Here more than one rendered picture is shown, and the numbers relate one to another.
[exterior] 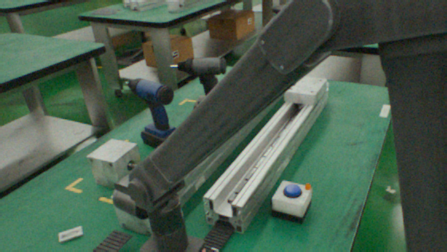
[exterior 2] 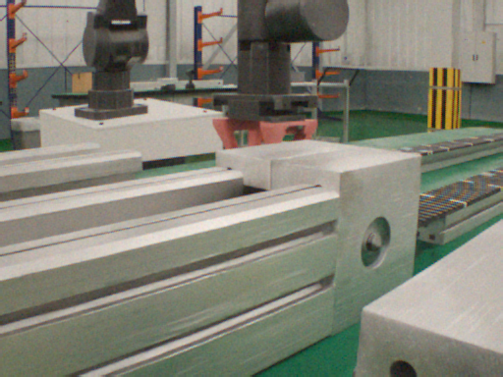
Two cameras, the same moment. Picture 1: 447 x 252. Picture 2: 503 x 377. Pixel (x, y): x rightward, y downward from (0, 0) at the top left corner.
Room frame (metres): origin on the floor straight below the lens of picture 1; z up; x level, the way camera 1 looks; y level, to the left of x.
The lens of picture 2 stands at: (0.98, 0.38, 0.92)
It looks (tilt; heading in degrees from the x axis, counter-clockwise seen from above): 13 degrees down; 204
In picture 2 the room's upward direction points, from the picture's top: straight up
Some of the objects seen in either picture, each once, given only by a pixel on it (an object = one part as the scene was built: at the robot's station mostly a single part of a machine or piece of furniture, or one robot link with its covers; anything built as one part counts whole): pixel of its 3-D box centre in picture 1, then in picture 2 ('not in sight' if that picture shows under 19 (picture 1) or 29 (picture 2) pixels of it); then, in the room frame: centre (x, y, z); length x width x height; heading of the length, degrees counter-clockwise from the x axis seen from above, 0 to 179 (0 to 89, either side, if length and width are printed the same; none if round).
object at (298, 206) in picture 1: (289, 200); not in sight; (0.69, -0.06, 0.81); 0.10 x 0.08 x 0.06; 67
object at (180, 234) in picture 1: (171, 238); (263, 77); (0.46, 0.17, 0.92); 0.10 x 0.07 x 0.07; 67
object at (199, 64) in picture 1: (200, 87); not in sight; (1.26, 0.24, 0.89); 0.20 x 0.08 x 0.22; 88
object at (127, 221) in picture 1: (148, 206); (304, 221); (0.66, 0.28, 0.83); 0.12 x 0.09 x 0.10; 67
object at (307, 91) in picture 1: (306, 93); not in sight; (1.23, -0.15, 0.87); 0.16 x 0.11 x 0.07; 157
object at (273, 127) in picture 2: not in sight; (272, 143); (0.46, 0.19, 0.85); 0.07 x 0.07 x 0.09; 67
